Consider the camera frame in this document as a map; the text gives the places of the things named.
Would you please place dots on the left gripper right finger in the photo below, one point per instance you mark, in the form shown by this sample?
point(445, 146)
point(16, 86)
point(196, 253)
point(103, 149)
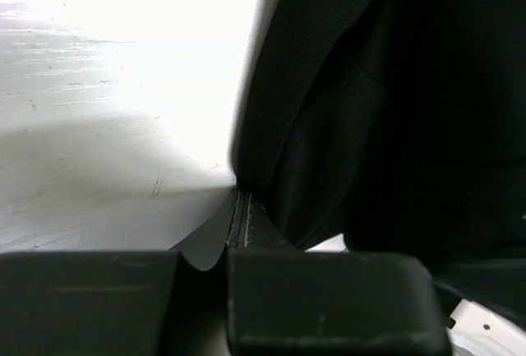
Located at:
point(256, 229)

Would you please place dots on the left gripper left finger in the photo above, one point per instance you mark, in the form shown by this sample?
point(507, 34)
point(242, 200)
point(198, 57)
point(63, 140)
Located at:
point(203, 247)

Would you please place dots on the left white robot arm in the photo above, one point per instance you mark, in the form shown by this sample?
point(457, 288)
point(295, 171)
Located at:
point(334, 269)

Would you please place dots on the black skirt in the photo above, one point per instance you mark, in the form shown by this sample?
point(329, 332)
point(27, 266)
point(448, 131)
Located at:
point(401, 125)

